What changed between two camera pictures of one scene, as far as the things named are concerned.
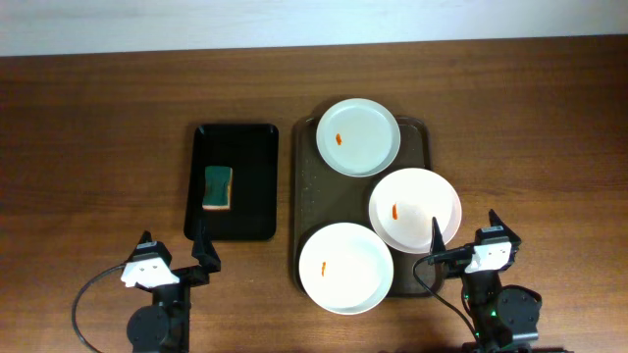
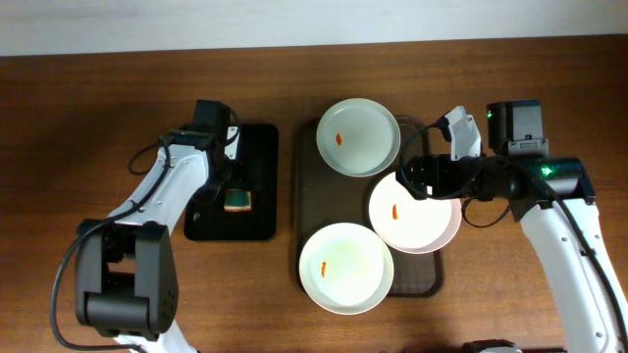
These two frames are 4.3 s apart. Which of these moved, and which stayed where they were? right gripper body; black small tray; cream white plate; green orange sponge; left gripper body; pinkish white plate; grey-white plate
Moved: green orange sponge; left gripper body; right gripper body
Stayed: cream white plate; black small tray; pinkish white plate; grey-white plate
